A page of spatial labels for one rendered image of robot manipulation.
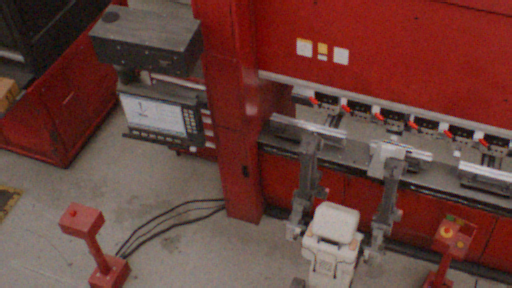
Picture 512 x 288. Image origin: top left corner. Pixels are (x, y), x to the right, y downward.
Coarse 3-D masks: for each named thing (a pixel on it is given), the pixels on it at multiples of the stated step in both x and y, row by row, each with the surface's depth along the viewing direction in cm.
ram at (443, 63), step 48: (288, 0) 325; (336, 0) 315; (384, 0) 306; (432, 0) 298; (288, 48) 350; (384, 48) 328; (432, 48) 318; (480, 48) 308; (384, 96) 353; (432, 96) 342; (480, 96) 331
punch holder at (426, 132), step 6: (414, 120) 359; (420, 120) 358; (426, 120) 356; (432, 120) 355; (420, 126) 361; (426, 126) 360; (432, 126) 358; (438, 126) 357; (414, 132) 366; (420, 132) 365; (426, 132) 363; (432, 132) 361; (426, 138) 367; (432, 138) 365
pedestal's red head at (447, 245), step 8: (440, 224) 374; (448, 224) 374; (456, 224) 374; (464, 224) 371; (472, 224) 368; (456, 232) 371; (440, 240) 367; (448, 240) 367; (456, 240) 374; (464, 240) 372; (440, 248) 372; (448, 248) 368; (456, 248) 372; (464, 248) 372; (456, 256) 370
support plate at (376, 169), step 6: (378, 144) 386; (384, 144) 386; (378, 150) 383; (396, 150) 383; (402, 150) 383; (378, 156) 380; (396, 156) 380; (402, 156) 380; (372, 162) 377; (378, 162) 377; (372, 168) 373; (378, 168) 374; (372, 174) 371; (378, 174) 371
